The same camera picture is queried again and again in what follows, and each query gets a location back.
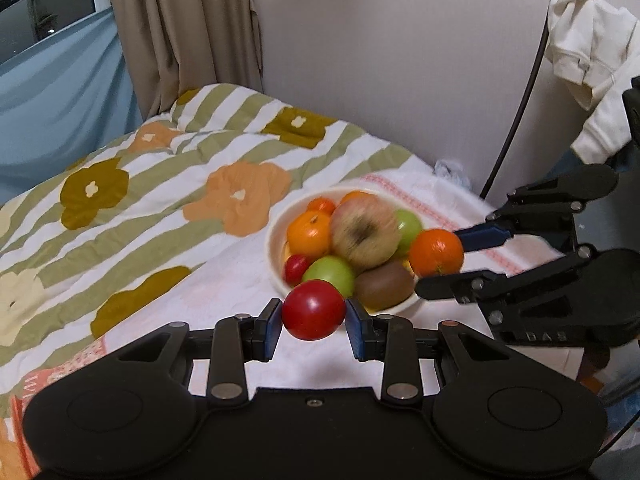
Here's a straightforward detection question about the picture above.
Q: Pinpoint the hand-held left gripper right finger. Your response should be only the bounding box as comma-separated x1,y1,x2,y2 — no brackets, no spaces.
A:
346,298,513,406

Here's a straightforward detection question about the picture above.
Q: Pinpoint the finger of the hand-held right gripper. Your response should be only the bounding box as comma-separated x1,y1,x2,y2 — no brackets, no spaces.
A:
415,247,596,306
452,180,576,253

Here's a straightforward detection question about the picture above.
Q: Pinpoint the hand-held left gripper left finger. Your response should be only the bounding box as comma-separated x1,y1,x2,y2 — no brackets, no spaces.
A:
117,298,283,408

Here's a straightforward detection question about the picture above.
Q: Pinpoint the round red tomato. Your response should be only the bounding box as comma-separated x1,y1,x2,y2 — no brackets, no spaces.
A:
282,280,347,342

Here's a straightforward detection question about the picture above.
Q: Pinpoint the brown kiwi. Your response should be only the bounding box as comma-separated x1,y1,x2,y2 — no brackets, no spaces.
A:
354,259,416,311

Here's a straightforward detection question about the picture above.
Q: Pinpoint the green apple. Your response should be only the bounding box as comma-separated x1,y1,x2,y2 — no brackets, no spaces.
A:
301,255,357,298
395,208,425,258

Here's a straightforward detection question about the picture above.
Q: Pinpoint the oval red tomato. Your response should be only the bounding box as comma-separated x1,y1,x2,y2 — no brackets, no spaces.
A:
284,254,312,282

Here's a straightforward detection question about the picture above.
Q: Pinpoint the cream oval bowl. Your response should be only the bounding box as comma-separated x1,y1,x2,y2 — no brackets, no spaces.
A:
264,185,423,313

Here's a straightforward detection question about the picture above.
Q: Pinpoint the large yellow-red apple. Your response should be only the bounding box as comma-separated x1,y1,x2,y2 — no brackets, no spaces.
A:
330,196,402,271

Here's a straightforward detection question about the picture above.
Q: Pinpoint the white crumpled tissue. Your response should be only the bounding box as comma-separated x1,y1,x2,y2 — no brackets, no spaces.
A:
434,159,468,186

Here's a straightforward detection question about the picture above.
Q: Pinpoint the dark blue garment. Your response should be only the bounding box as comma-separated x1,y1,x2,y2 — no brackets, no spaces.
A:
545,147,591,181

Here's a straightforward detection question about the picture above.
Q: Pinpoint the floral striped blanket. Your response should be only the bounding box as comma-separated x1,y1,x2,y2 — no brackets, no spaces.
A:
0,82,431,418

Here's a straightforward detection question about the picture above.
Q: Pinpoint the white garment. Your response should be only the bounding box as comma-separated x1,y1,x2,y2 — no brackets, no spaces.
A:
547,0,640,163

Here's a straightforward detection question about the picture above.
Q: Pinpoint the light blue cloth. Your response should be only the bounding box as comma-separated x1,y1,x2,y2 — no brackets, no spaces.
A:
0,7,146,206

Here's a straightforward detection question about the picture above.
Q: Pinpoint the beige curtain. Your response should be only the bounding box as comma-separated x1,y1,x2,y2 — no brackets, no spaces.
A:
100,0,266,121

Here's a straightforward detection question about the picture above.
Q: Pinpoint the window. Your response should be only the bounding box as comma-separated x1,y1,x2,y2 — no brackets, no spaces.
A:
0,0,108,63

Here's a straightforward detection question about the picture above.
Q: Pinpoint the black cable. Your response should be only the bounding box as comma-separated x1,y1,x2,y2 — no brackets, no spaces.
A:
480,0,556,200

